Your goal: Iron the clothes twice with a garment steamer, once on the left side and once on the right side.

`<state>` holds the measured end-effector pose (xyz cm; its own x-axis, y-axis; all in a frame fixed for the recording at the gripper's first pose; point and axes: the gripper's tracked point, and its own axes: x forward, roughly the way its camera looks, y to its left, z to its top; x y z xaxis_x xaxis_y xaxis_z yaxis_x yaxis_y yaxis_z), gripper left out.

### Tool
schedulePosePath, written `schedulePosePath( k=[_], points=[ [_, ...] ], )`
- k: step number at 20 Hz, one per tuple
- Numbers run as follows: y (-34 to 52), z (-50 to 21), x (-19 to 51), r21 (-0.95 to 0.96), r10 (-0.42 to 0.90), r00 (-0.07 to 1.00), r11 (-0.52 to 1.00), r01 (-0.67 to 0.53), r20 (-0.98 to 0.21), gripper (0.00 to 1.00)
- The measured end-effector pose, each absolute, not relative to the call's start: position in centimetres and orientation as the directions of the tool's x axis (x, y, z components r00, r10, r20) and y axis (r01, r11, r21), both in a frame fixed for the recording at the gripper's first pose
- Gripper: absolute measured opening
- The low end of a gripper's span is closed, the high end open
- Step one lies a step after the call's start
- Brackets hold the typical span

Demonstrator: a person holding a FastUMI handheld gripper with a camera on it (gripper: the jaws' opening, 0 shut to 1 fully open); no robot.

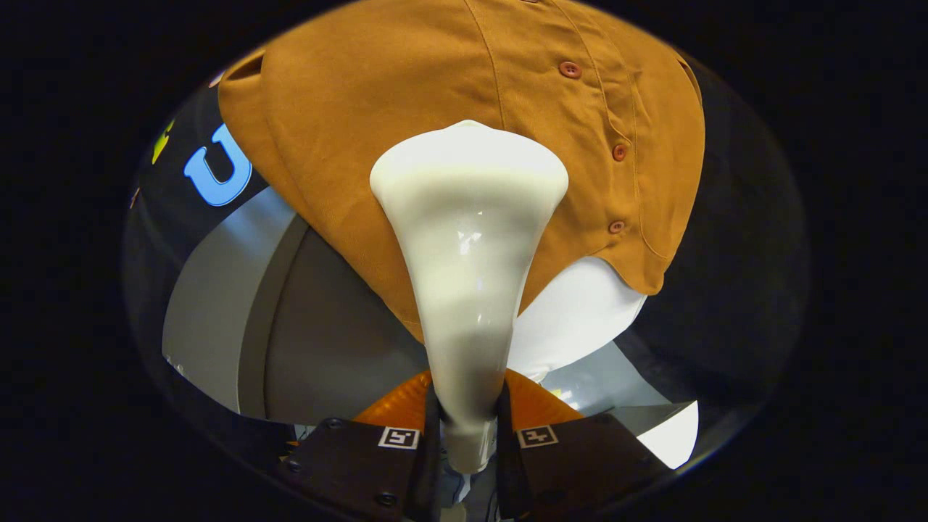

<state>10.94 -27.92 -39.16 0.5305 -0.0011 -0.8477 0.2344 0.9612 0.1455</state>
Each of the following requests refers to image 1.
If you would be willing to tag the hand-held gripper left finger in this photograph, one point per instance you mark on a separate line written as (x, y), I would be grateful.
(355, 471)

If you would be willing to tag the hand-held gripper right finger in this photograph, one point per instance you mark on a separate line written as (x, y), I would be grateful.
(580, 467)

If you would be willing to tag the white garment steamer head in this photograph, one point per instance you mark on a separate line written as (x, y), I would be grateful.
(467, 254)

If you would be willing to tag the orange button-up shirt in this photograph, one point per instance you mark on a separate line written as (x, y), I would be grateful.
(435, 72)

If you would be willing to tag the grey cabinet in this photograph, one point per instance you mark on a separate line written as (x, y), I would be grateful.
(333, 348)

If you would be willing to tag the white mannequin torso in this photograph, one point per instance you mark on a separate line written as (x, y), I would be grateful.
(580, 312)

